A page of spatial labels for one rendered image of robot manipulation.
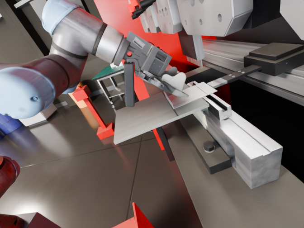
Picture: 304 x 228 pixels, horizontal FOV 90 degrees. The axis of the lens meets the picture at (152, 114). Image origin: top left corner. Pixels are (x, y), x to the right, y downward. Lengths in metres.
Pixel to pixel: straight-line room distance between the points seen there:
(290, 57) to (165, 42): 0.92
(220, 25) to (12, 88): 0.28
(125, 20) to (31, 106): 1.06
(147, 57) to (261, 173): 0.33
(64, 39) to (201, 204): 0.44
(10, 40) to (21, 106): 5.15
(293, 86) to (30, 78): 0.60
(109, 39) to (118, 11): 0.90
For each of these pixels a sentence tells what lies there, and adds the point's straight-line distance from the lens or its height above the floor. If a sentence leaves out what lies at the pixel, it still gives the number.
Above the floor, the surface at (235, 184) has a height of 0.88.
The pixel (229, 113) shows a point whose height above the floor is 0.98.
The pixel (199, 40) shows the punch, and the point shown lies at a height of 1.14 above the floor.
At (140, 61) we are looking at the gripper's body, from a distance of 0.40.
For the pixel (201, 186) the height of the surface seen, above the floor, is 0.87.
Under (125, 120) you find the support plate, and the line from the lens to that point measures 0.47.
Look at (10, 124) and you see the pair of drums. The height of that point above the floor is 0.21.
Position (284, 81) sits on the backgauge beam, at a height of 0.94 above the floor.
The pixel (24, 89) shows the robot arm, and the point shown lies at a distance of 0.28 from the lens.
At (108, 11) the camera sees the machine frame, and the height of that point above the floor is 1.36.
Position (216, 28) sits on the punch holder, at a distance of 0.22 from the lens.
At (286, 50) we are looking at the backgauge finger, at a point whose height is 1.03.
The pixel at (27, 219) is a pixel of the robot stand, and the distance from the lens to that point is 0.84.
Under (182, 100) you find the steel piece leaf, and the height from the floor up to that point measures 1.00.
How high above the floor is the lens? 1.22
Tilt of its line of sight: 30 degrees down
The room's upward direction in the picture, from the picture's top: 23 degrees counter-clockwise
